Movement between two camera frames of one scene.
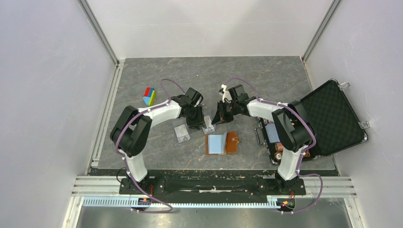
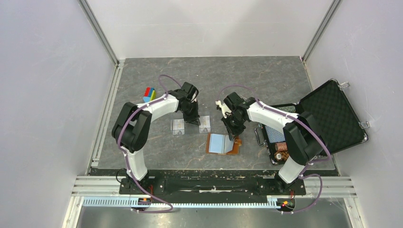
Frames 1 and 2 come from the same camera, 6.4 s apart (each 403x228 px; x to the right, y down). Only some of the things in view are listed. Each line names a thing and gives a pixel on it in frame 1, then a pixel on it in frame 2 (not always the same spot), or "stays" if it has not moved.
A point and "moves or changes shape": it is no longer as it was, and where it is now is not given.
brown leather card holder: (221, 144) stays
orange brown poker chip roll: (279, 147) stays
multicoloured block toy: (149, 96) stays
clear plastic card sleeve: (182, 133) moves or changes shape
